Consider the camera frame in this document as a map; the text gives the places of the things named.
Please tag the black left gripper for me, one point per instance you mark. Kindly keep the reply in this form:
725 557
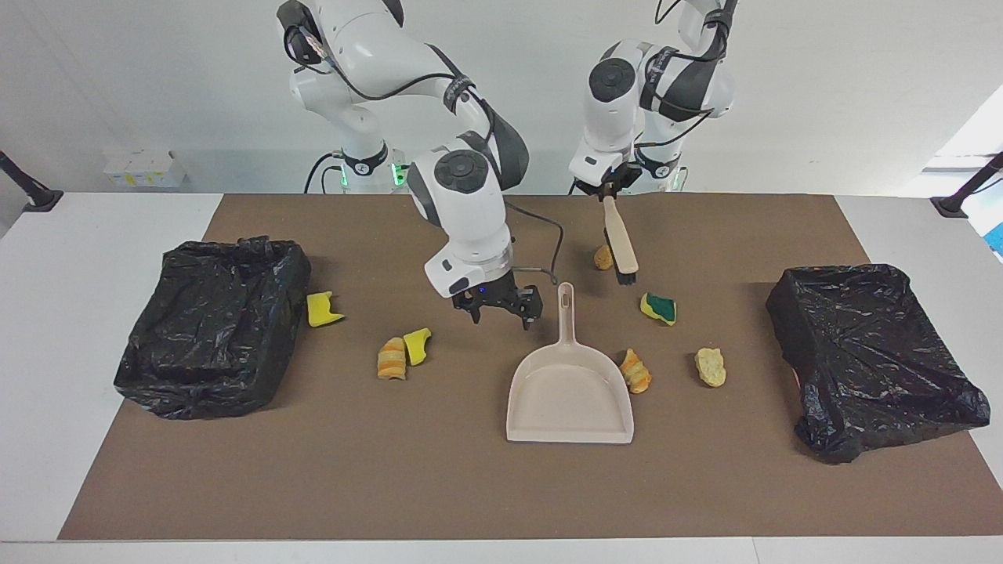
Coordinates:
623 176

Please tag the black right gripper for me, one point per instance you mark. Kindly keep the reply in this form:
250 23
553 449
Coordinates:
497 291

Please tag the beige hand brush black bristles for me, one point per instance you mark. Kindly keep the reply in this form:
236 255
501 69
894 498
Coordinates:
619 235

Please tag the brown oval bread roll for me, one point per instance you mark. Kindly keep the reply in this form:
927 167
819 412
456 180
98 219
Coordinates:
602 257

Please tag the beige plastic dustpan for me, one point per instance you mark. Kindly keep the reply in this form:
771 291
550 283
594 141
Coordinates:
568 399

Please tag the green and yellow sponge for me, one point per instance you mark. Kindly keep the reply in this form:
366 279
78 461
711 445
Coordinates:
660 309

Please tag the torn orange croissant piece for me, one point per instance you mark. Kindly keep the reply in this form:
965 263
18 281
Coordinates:
636 374

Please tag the pale bread chunk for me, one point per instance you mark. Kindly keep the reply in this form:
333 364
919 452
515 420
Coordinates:
710 367

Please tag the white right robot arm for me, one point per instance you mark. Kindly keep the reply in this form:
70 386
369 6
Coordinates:
462 211

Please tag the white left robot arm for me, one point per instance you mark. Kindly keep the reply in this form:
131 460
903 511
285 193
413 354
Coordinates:
611 117

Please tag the open black bag-lined bin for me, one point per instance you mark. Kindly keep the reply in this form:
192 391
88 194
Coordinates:
211 329

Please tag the black bag-covered bin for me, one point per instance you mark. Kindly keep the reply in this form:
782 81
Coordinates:
862 352

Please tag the small curved yellow sponge piece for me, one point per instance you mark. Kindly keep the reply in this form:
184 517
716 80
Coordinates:
417 348

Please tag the striped croissant bread piece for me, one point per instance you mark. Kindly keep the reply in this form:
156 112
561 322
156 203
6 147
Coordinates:
391 360

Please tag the brown table mat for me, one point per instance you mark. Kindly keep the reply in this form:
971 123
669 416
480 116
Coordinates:
439 470

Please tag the notched yellow sponge piece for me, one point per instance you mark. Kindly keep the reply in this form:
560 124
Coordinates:
320 312

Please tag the black stand foot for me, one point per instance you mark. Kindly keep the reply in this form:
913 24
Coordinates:
952 205
39 200

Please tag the white box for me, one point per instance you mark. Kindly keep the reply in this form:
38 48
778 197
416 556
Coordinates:
145 168

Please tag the blue object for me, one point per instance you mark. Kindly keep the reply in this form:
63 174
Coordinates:
997 239

